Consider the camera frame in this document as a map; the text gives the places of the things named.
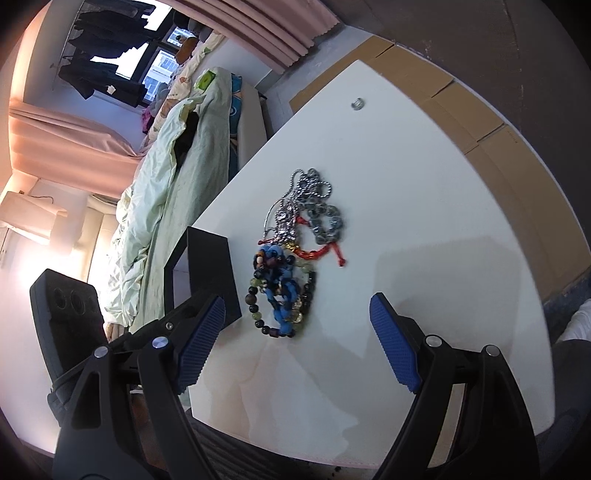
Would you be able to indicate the white bedside table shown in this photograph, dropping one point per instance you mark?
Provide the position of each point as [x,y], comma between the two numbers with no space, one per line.
[421,227]

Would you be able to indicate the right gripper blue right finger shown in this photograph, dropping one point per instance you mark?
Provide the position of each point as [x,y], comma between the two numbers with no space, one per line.
[401,339]

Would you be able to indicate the pink curtain right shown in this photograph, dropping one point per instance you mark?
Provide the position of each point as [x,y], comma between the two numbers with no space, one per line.
[278,32]

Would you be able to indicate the pink curtain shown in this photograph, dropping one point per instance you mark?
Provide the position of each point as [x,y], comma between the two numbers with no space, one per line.
[278,32]
[69,150]

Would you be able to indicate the floral window seat quilt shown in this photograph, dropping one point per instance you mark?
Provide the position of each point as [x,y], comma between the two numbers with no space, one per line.
[189,57]

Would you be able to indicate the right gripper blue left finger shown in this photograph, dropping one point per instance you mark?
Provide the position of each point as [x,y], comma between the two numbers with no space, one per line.
[197,348]

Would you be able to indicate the bed with green blanket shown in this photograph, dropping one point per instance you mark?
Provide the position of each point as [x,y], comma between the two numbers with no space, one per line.
[220,138]

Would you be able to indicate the flattened cardboard sheet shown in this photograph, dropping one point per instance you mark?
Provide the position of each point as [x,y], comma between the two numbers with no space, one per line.
[538,211]

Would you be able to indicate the green tissue pack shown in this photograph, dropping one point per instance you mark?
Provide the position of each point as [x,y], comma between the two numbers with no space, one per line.
[204,80]

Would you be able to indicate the pink curtain left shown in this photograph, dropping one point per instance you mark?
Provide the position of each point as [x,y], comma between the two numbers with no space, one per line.
[69,150]

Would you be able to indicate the hanging dark clothes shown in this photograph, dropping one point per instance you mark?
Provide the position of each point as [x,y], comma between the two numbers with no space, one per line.
[101,33]

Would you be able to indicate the black jewelry box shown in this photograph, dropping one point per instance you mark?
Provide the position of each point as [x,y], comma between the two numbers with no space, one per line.
[200,264]

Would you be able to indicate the pale green duvet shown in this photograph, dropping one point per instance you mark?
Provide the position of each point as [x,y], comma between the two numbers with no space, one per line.
[138,213]

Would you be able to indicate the small metal ring clip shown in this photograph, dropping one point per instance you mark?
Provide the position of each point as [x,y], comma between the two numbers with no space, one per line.
[358,104]

